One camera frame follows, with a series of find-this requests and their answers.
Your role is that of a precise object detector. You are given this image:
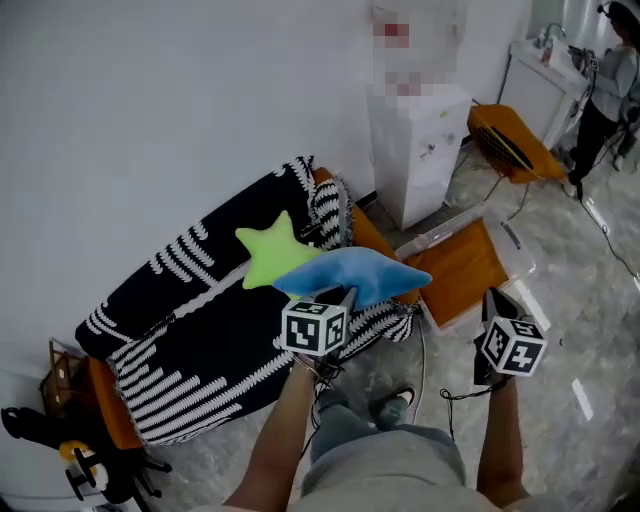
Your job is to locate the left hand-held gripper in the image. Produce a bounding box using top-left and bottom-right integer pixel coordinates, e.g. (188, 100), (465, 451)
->
(272, 284), (360, 370)

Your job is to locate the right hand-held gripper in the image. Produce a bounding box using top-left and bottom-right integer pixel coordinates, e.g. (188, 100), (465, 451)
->
(472, 287), (550, 387)

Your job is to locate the blue star pillow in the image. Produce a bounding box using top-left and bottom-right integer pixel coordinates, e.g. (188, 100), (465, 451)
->
(272, 246), (434, 312)

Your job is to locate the clear plastic storage bin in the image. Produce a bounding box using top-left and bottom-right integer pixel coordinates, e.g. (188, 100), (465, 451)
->
(394, 204), (552, 337)

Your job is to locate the orange square cushion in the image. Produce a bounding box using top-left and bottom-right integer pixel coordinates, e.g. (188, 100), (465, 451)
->
(402, 218), (510, 329)

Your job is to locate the green star pillow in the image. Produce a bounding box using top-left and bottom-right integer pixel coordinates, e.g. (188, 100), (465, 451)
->
(234, 209), (325, 291)

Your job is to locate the person's left forearm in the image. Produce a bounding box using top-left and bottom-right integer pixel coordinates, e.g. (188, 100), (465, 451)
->
(224, 357), (321, 511)

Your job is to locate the person's right forearm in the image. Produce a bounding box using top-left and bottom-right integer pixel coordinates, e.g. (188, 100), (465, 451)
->
(475, 377), (531, 509)

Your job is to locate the orange sofa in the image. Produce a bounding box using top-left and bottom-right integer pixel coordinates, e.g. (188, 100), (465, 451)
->
(87, 167), (421, 451)

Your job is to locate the person's right shoe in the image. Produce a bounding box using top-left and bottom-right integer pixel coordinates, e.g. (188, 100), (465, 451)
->
(392, 385), (417, 412)

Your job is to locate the person's left leg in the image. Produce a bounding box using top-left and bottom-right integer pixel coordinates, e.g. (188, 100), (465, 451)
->
(309, 389), (381, 464)

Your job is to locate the person's leg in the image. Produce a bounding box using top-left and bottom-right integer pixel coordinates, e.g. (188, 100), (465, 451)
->
(309, 389), (381, 464)
(367, 397), (419, 434)

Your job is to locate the person's right leg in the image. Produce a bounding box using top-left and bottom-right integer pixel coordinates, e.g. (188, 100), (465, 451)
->
(367, 397), (419, 434)

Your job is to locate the black white striped sofa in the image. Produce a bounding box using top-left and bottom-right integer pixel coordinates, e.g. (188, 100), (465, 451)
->
(74, 155), (421, 447)

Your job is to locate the white water dispenser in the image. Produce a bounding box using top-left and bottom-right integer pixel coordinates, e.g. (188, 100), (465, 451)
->
(366, 82), (474, 231)

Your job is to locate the black cloth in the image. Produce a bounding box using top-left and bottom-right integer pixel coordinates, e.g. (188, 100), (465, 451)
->
(489, 125), (535, 171)

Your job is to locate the person's grey shirt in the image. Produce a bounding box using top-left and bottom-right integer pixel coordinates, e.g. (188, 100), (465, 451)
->
(189, 427), (571, 512)

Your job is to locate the white sink cabinet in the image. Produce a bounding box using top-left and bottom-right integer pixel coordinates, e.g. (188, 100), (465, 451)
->
(498, 38), (594, 151)

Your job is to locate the clear water jug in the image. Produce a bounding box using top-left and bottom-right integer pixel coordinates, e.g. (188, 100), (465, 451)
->
(372, 0), (469, 99)

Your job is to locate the chrome faucet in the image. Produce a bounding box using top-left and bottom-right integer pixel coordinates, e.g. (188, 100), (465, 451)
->
(542, 22), (569, 51)

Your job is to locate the wooden side shelf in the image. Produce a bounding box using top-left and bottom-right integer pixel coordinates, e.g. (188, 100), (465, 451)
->
(38, 337), (91, 419)

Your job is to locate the fried egg shaped plush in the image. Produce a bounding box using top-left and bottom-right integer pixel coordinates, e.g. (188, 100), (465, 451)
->
(58, 439), (110, 494)

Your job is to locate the black office chair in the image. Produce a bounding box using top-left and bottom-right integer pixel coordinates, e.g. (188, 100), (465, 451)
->
(0, 405), (174, 506)

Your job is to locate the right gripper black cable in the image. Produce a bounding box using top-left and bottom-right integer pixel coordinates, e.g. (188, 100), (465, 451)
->
(439, 382), (506, 441)

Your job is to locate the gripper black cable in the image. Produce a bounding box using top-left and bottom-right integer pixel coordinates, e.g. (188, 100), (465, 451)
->
(439, 382), (506, 441)
(297, 362), (346, 461)

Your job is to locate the white floor cable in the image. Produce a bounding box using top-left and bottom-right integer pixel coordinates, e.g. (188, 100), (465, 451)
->
(414, 309), (429, 411)

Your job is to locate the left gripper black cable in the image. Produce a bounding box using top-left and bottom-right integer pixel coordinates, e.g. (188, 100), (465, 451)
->
(297, 362), (346, 461)

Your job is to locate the gold wire chair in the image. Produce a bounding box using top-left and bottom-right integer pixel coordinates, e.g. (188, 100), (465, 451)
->
(467, 103), (566, 224)

